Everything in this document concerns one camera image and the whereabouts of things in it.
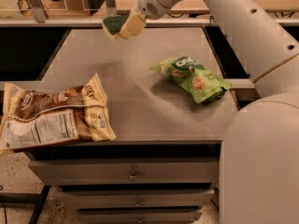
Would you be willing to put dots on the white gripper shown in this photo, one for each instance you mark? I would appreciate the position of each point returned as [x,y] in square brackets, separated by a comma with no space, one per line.
[151,3]

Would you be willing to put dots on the green and yellow sponge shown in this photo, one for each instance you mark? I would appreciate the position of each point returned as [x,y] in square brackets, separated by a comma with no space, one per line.
[113,24]

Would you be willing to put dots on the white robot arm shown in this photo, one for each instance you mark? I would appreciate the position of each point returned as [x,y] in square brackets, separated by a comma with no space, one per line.
[259,162]

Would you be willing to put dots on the green chip bag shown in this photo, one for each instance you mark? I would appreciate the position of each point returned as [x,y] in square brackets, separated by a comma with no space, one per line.
[194,78]

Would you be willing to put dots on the brown chip bag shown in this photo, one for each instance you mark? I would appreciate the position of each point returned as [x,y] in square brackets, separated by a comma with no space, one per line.
[36,119]

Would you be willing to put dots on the orange bottle behind plastic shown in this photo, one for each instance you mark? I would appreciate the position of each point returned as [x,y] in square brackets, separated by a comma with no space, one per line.
[25,8]

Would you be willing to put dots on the wooden shelf with metal brackets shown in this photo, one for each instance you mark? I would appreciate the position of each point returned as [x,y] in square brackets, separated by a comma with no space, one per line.
[63,12]

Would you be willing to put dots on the top drawer knob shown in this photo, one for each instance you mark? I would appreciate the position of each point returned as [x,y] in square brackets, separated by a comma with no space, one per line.
[133,176]

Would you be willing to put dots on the drawer knob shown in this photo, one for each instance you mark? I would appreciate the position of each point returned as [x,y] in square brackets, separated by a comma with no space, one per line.
[137,204]
[133,176]
[139,220]

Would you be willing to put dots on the middle drawer knob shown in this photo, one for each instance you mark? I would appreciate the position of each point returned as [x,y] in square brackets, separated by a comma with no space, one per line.
[137,204]

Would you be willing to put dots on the bottom drawer knob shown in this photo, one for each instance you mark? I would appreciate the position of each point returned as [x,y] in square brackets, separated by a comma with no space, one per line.
[139,220]

